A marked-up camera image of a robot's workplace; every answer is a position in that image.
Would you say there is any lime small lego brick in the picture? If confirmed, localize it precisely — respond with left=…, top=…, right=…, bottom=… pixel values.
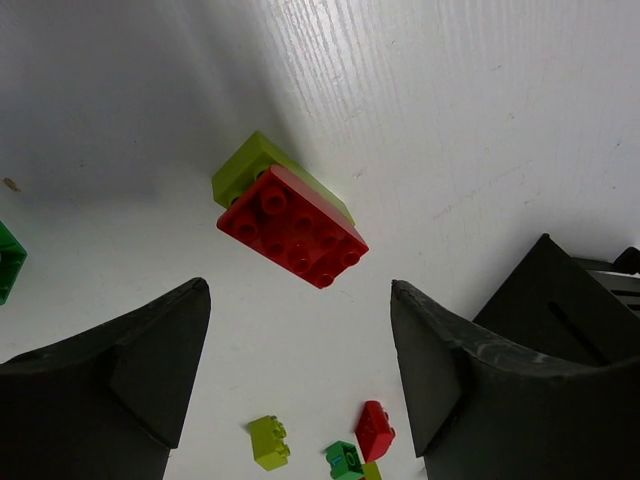
left=248, top=415, right=291, bottom=471

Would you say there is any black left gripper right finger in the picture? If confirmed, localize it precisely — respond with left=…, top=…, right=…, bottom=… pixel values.
left=390, top=280, right=639, bottom=479

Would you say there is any red and lime lego stack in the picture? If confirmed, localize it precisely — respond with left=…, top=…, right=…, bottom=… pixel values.
left=211, top=131, right=369, bottom=289

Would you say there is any small green lego brick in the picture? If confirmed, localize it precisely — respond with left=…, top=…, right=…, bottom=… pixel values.
left=325, top=441, right=365, bottom=480

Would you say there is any red rounded lego brick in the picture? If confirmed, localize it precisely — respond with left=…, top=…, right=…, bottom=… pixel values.
left=354, top=400, right=396, bottom=463

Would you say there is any black two-slot container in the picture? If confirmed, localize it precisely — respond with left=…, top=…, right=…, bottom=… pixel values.
left=474, top=234, right=639, bottom=367

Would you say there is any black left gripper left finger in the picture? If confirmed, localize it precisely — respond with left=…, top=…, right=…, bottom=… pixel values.
left=1, top=277, right=211, bottom=479

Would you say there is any green square lego brick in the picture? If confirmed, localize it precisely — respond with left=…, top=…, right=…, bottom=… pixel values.
left=0, top=223, right=27, bottom=305

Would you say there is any red lego with lime top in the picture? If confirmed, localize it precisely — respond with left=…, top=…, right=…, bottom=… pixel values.
left=362, top=462, right=382, bottom=480

